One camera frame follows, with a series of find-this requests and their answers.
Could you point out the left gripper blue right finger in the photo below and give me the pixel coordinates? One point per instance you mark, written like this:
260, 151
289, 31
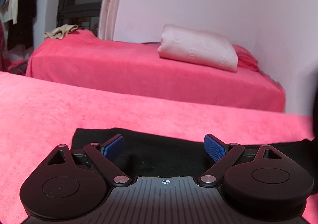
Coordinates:
224, 157

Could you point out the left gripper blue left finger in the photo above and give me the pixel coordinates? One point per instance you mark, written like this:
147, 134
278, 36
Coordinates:
102, 157

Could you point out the black pants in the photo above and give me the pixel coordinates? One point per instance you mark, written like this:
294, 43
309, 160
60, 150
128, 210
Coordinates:
150, 155

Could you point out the near pink bed cover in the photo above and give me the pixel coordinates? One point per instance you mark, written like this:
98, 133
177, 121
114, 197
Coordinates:
37, 115

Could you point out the folded red blanket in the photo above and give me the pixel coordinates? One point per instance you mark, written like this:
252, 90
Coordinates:
246, 59

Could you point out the far pink bed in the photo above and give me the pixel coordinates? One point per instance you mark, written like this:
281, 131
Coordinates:
81, 59

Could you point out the white pillow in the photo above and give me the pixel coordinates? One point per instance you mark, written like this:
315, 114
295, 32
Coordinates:
198, 47

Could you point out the beige cloth on bed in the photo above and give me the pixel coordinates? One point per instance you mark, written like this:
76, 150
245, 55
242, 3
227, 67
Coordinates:
60, 32

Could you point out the hanging clothes rack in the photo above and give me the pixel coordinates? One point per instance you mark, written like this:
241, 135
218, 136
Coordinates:
17, 17

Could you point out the pink lace curtain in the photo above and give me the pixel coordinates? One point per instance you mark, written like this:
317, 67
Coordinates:
107, 19

